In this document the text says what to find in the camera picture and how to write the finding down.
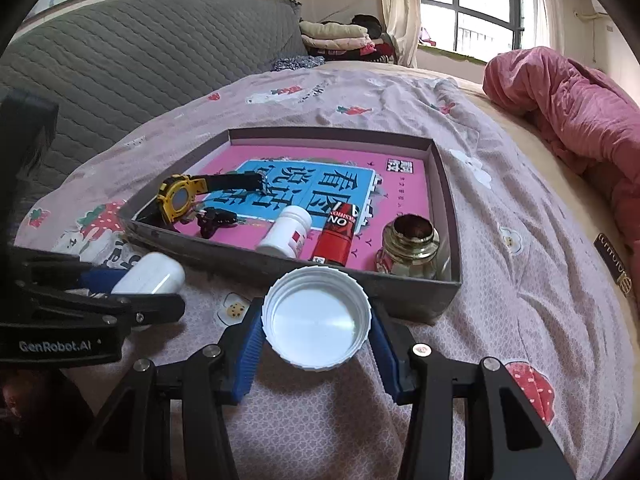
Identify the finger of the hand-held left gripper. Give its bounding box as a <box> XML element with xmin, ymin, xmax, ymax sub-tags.
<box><xmin>30</xmin><ymin>291</ymin><xmax>187</xmax><ymax>332</ymax></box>
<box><xmin>20</xmin><ymin>249</ymin><xmax>131</xmax><ymax>294</ymax></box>

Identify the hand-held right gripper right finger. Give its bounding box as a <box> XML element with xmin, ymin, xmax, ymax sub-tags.
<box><xmin>370</xmin><ymin>300</ymin><xmax>576</xmax><ymax>480</ymax></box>

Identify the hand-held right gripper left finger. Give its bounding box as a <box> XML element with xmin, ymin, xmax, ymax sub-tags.
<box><xmin>65</xmin><ymin>300</ymin><xmax>266</xmax><ymax>480</ymax></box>

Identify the white earbuds case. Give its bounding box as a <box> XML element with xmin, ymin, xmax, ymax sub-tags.
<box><xmin>110</xmin><ymin>252</ymin><xmax>187</xmax><ymax>295</ymax></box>

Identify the white ribbed bottle cap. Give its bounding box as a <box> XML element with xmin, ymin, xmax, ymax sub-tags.
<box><xmin>261</xmin><ymin>266</ymin><xmax>373</xmax><ymax>372</ymax></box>

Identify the shallow brown cardboard box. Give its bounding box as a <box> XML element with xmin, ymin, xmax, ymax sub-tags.
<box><xmin>120</xmin><ymin>127</ymin><xmax>463</xmax><ymax>325</ymax></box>

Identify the yellow and black wristwatch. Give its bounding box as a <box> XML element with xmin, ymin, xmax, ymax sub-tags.
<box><xmin>157</xmin><ymin>170</ymin><xmax>266</xmax><ymax>226</ymax></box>

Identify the small black clip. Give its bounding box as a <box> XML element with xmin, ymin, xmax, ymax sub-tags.
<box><xmin>197</xmin><ymin>207</ymin><xmax>238</xmax><ymax>238</ymax></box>

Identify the small white pill bottle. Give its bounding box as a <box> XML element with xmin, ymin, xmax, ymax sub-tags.
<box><xmin>257</xmin><ymin>205</ymin><xmax>313</xmax><ymax>258</ymax></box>

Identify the red lighter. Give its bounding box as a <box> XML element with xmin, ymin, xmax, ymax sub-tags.
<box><xmin>311</xmin><ymin>203</ymin><xmax>361</xmax><ymax>266</ymax></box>

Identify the pink and blue book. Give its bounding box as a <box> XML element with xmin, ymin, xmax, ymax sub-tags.
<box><xmin>182</xmin><ymin>144</ymin><xmax>433</xmax><ymax>273</ymax></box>

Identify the grey quilted headboard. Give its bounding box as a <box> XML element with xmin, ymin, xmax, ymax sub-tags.
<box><xmin>0</xmin><ymin>0</ymin><xmax>306</xmax><ymax>211</ymax></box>

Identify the black mattress label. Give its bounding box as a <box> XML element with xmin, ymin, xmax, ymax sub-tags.
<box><xmin>594</xmin><ymin>232</ymin><xmax>633</xmax><ymax>293</ymax></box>

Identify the beige bed sheet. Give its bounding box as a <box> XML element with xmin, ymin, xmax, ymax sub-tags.
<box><xmin>320</xmin><ymin>60</ymin><xmax>640</xmax><ymax>311</ymax></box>

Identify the pink strawberry printed blanket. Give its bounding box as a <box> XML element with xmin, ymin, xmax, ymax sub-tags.
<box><xmin>15</xmin><ymin>67</ymin><xmax>626</xmax><ymax>480</ymax></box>

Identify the dark patterned cloth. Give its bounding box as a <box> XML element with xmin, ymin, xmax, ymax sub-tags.
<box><xmin>270</xmin><ymin>55</ymin><xmax>326</xmax><ymax>73</ymax></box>

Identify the pink quilt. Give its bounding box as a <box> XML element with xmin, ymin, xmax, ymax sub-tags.
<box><xmin>482</xmin><ymin>46</ymin><xmax>640</xmax><ymax>281</ymax></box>

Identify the stack of folded clothes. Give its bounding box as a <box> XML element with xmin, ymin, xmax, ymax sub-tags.
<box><xmin>299</xmin><ymin>14</ymin><xmax>396</xmax><ymax>63</ymax></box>

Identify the cream curtain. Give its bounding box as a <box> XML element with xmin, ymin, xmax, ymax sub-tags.
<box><xmin>377</xmin><ymin>0</ymin><xmax>421</xmax><ymax>68</ymax></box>

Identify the window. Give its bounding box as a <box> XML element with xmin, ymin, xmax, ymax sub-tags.
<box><xmin>417</xmin><ymin>0</ymin><xmax>523</xmax><ymax>56</ymax></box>

